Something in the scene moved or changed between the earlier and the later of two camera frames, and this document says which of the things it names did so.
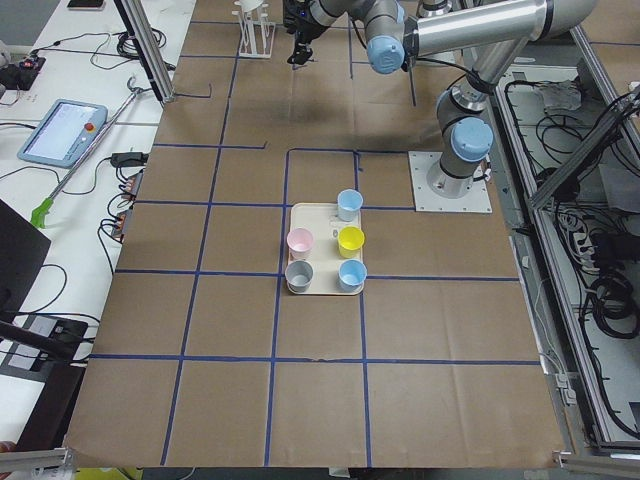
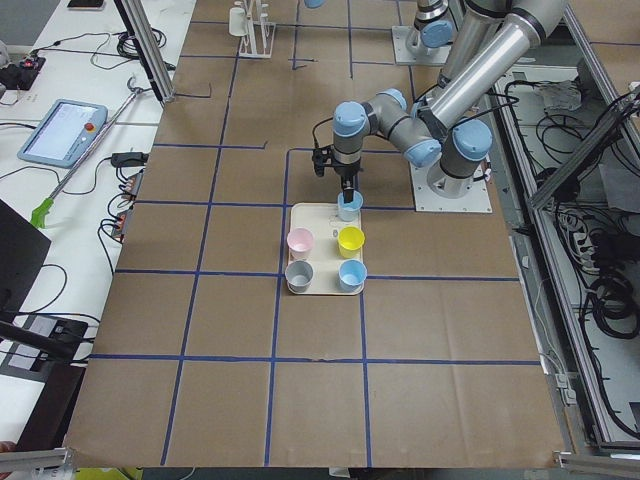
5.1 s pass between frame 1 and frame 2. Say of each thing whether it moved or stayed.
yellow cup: stayed
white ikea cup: moved
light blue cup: stayed
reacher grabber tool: stayed
